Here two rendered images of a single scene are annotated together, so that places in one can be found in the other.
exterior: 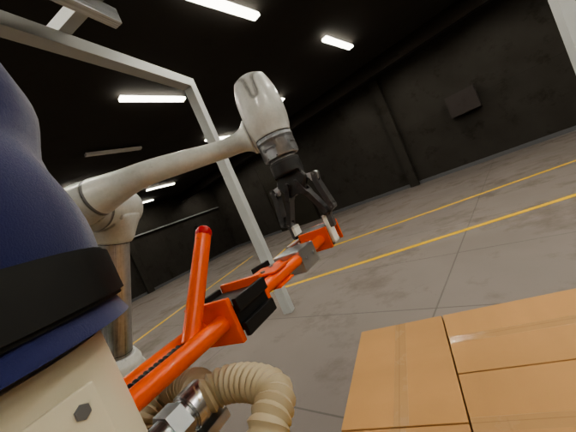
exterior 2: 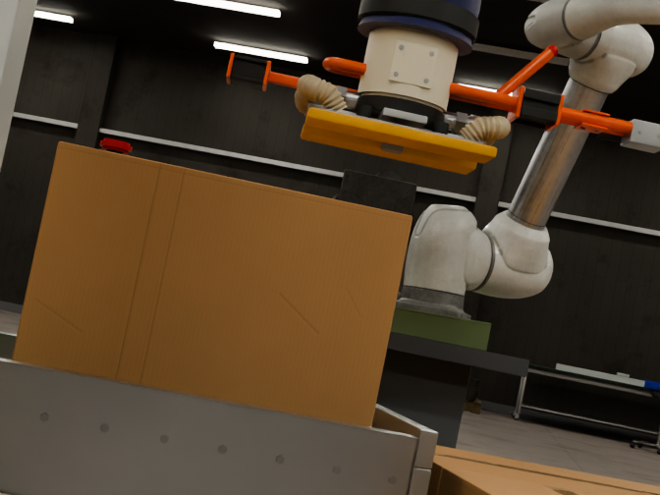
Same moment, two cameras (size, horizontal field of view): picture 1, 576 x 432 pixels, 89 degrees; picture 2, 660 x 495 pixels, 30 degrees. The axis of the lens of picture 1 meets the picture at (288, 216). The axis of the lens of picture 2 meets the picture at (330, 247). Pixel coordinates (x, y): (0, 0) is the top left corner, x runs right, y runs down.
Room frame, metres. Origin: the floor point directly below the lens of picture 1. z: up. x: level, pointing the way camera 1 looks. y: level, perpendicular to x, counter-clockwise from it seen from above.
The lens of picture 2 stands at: (-1.13, -1.61, 0.75)
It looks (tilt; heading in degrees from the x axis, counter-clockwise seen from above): 3 degrees up; 57
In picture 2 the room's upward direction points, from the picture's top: 11 degrees clockwise
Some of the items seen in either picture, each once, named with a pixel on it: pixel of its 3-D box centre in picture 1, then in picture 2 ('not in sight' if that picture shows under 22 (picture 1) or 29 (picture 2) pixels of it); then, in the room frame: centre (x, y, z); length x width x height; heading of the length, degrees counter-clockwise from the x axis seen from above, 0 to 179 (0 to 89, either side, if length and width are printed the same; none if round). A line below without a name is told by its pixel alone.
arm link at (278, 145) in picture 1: (278, 148); not in sight; (0.71, -0.04, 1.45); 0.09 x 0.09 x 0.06
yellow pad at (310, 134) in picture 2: not in sight; (389, 141); (0.24, 0.33, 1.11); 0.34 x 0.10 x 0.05; 150
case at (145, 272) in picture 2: not in sight; (211, 296); (-0.06, 0.36, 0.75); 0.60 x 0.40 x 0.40; 153
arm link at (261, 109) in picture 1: (261, 108); not in sight; (0.73, -0.05, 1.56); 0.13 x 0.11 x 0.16; 174
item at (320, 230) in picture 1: (321, 236); not in sight; (0.71, -0.05, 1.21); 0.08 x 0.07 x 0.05; 150
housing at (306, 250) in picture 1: (297, 259); (644, 136); (0.60, 0.02, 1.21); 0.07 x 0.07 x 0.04; 60
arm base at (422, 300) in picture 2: not in sight; (423, 301); (0.76, 0.79, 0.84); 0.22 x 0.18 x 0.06; 132
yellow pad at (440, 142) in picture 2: not in sight; (401, 128); (0.15, 0.17, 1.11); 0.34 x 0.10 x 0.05; 150
